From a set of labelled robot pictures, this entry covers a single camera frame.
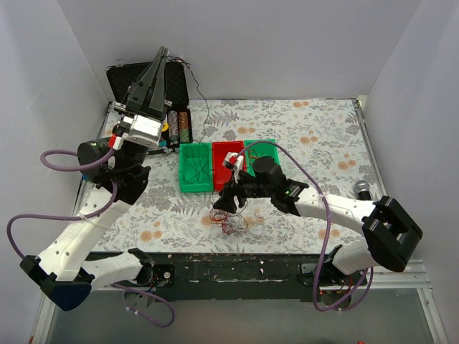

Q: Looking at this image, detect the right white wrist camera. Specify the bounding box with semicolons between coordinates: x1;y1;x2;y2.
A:
222;152;245;183

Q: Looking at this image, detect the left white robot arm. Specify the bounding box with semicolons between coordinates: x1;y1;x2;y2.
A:
20;47;169;311

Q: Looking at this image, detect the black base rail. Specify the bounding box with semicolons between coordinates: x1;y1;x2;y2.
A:
110;252;359;304

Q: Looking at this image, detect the red bin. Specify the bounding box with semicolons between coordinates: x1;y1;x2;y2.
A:
212;140;245;191

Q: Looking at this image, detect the black poker chip case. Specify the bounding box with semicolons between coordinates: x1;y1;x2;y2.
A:
106;57;193;151

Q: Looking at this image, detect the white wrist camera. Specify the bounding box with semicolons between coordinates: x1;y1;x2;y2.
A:
222;152;245;183
126;115;163;149

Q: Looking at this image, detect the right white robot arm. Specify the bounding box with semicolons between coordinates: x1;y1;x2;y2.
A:
213;153;423;285

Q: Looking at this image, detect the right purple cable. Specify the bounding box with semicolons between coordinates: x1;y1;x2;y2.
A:
236;142;374;312

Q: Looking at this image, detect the green bin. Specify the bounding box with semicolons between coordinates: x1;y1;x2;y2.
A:
179;142;214;194
245;143;280;176

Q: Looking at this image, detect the left green bin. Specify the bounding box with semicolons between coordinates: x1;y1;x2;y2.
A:
179;142;214;194

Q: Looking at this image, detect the right green bin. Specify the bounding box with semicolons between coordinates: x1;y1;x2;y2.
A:
245;143;280;176

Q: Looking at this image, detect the black microphone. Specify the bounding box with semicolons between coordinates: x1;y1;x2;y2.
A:
354;180;373;201

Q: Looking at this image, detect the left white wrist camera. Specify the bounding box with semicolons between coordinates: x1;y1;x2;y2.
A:
126;115;163;149

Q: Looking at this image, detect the aluminium frame rail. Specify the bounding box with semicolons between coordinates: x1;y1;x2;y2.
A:
371;259;431;289

